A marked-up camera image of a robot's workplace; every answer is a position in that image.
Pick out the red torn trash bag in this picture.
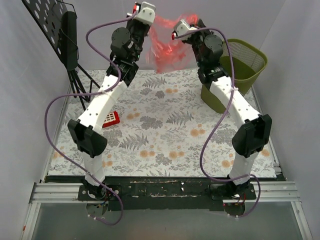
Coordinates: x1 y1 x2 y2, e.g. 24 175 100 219
146 12 199 74

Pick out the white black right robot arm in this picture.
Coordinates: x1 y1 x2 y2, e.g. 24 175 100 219
172 19 272 200

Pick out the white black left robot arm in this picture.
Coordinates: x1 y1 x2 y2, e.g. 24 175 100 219
67 17 153 200

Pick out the green plastic trash bin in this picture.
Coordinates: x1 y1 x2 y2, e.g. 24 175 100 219
200 38 268 114

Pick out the black music stand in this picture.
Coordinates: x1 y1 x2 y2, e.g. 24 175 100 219
21 0 107 103

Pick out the red calculator toy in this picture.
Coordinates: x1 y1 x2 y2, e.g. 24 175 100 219
102 111 120 128

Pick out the floral patterned table mat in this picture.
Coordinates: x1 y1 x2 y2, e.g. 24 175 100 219
47 68 279 178

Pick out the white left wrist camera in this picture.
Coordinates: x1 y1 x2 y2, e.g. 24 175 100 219
132 1 156 26

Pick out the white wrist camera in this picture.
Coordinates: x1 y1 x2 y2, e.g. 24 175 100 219
171 19 197 41
132 1 156 26

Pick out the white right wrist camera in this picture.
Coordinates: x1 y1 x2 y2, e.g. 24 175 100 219
171 19 197 41

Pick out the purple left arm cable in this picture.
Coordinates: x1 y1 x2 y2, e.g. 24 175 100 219
44 13 125 226

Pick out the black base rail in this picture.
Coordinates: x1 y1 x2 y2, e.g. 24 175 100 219
77 176 257 211

